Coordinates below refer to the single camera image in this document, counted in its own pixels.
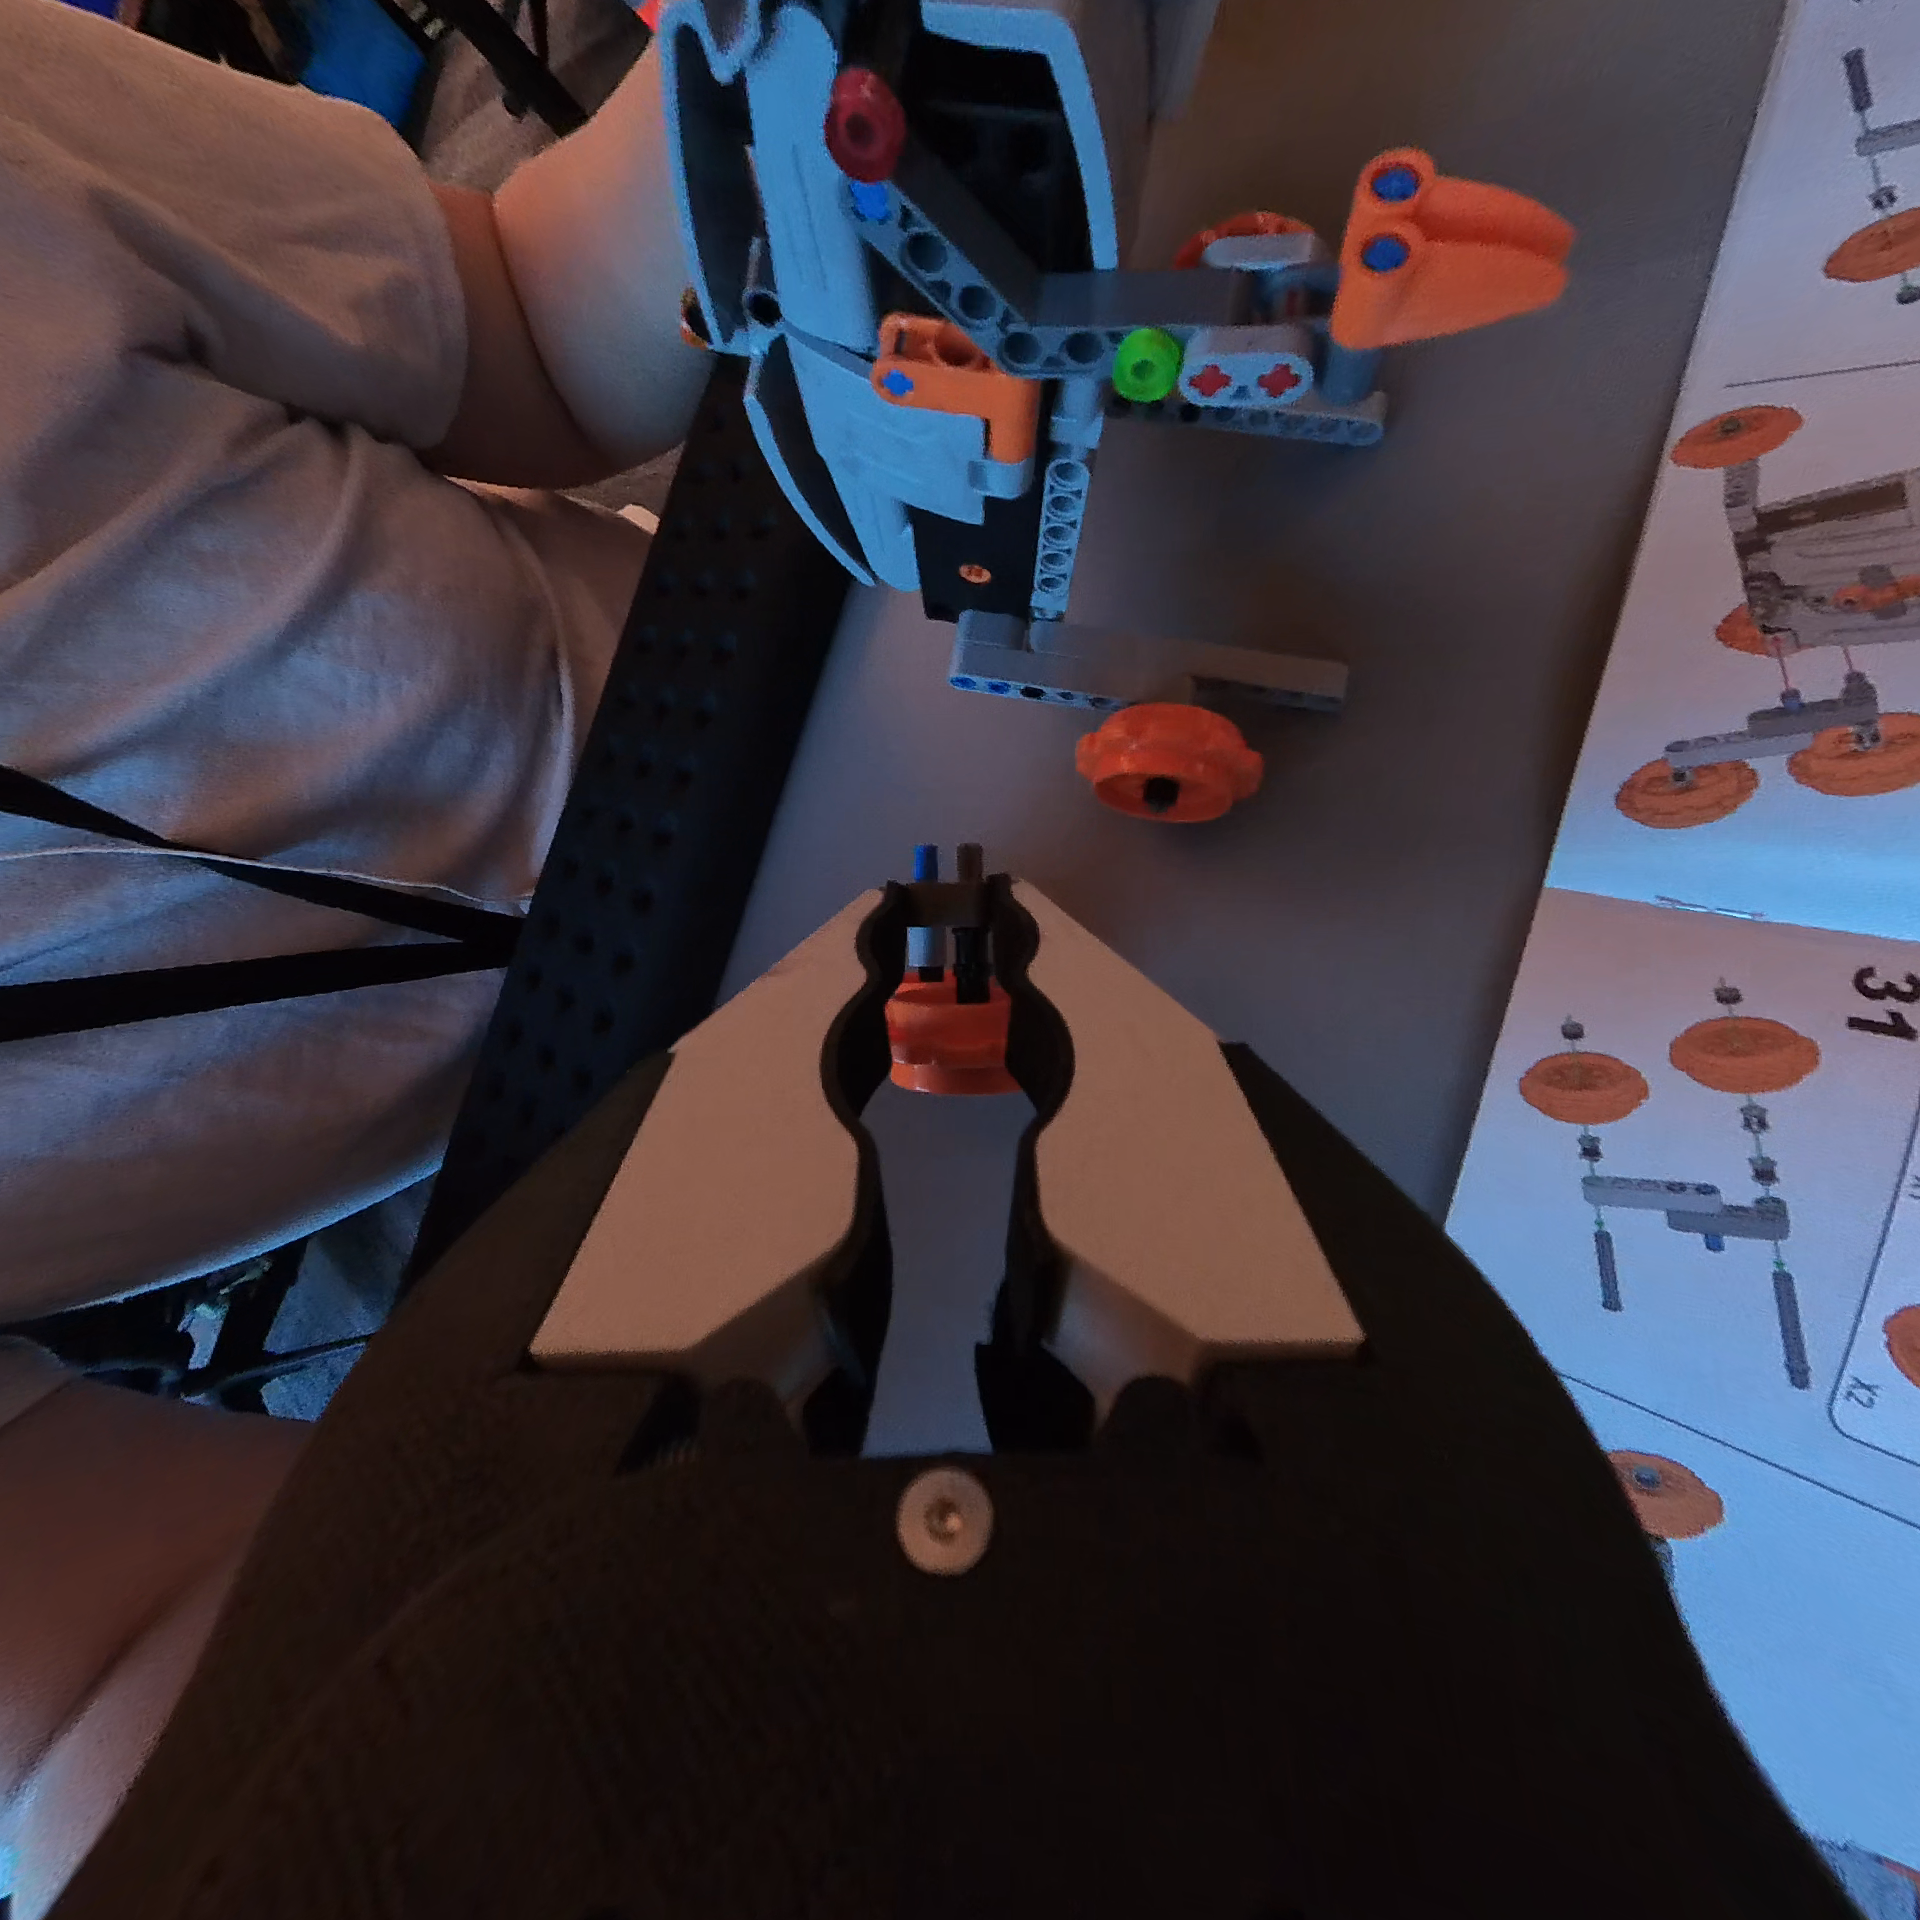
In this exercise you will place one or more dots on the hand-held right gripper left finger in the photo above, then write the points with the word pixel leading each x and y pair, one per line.
pixel 691 1213

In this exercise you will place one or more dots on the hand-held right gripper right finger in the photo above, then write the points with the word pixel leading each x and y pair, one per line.
pixel 1184 1213

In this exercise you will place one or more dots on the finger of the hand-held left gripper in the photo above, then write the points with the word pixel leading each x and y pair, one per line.
pixel 717 180

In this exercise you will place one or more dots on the orange wheels grey beam assembly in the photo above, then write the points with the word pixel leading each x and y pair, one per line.
pixel 946 1036

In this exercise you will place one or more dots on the grey orange toy robot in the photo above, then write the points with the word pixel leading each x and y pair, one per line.
pixel 962 434

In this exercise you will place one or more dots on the person's left forearm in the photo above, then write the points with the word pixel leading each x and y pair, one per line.
pixel 599 300

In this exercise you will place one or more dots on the white open instruction booklet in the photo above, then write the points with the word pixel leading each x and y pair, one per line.
pixel 1771 1650

